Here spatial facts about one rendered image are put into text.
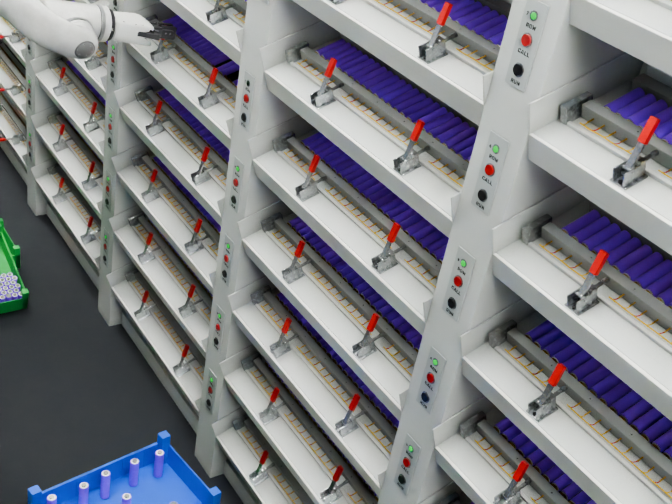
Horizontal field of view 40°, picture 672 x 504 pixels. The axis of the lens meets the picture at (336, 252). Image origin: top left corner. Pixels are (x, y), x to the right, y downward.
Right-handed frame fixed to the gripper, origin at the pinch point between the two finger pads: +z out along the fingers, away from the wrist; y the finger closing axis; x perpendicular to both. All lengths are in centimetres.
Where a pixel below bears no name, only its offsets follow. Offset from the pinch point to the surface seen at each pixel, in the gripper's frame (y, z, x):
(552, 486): 141, 8, -22
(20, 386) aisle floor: -1, -20, -108
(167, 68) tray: 5.3, -0.3, -7.6
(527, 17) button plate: 116, -11, 45
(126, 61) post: -18.0, 0.3, -15.3
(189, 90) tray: 18.2, -0.6, -7.8
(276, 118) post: 52, 1, 1
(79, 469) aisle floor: 35, -17, -107
